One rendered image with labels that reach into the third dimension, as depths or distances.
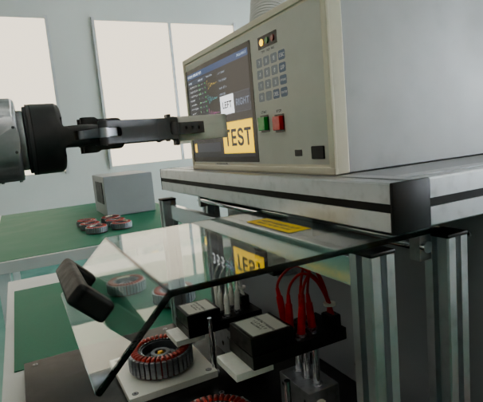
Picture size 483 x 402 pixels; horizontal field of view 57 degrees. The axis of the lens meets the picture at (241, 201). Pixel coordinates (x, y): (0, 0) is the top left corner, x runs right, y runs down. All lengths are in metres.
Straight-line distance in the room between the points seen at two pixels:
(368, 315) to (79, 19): 5.21
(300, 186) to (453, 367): 0.24
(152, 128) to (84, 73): 4.85
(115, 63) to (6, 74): 1.11
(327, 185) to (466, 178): 0.13
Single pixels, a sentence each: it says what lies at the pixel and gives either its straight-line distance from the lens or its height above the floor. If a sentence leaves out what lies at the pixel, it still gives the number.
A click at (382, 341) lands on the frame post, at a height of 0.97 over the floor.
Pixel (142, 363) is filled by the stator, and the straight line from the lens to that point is 0.80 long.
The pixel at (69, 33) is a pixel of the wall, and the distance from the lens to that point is 5.42.
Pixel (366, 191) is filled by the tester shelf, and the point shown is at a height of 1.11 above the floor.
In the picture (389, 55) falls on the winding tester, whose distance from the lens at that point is 0.56.
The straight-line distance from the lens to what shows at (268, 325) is 0.61.
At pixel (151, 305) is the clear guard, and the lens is 0.32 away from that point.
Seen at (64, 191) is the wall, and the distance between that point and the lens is 5.25.
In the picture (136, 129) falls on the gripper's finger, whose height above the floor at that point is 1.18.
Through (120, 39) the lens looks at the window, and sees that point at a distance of 5.50.
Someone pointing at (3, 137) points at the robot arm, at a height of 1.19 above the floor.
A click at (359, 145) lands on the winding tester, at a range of 0.52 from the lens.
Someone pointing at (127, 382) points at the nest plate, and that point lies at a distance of 0.82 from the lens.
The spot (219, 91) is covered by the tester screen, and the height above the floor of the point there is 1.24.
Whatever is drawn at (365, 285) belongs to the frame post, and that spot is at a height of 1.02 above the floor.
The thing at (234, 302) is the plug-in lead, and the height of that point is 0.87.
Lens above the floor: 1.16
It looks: 8 degrees down
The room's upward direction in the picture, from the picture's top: 5 degrees counter-clockwise
